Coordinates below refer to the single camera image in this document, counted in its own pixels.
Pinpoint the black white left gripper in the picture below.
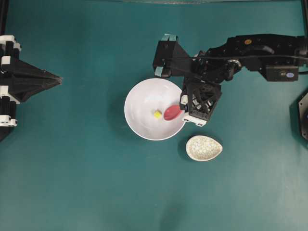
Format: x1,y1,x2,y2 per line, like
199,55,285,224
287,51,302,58
0,35,62,141

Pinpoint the black right frame rail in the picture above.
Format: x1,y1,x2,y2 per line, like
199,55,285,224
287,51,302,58
301,0,308,37

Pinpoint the black left frame rail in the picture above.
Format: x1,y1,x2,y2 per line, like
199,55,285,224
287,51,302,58
0,0,9,36

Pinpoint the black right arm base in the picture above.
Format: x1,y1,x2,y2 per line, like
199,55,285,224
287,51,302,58
289,89,308,146

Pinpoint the white round bowl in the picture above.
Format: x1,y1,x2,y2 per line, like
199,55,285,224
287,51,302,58
124,78,185,141

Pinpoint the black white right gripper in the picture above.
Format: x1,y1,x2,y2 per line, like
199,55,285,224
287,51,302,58
180,79,221,126

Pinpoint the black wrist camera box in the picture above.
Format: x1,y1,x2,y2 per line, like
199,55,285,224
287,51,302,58
153,34,193,78

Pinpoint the speckled ceramic spoon rest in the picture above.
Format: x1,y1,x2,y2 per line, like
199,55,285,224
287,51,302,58
185,135,223,162

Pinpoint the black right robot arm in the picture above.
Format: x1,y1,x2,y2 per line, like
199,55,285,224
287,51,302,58
180,34,308,127

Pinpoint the black frame rail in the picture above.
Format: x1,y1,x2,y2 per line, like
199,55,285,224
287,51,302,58
0,0,9,36
301,0,308,37

